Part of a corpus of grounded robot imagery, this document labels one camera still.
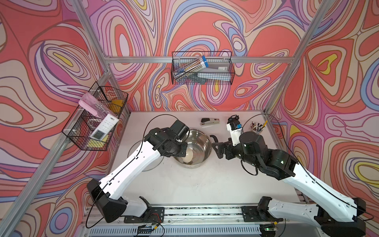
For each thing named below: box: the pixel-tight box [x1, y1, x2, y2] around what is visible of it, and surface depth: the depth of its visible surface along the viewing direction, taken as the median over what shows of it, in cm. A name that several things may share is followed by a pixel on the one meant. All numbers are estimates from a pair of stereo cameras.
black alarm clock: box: [227, 114, 241, 123], surface depth 107 cm
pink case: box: [78, 92, 118, 118], surface depth 73 cm
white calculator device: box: [89, 113, 120, 141], surface depth 70 cm
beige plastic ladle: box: [182, 148, 194, 163], surface depth 91 cm
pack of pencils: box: [172, 55, 209, 82], surface depth 82 cm
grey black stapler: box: [199, 117, 221, 127], surface depth 110 cm
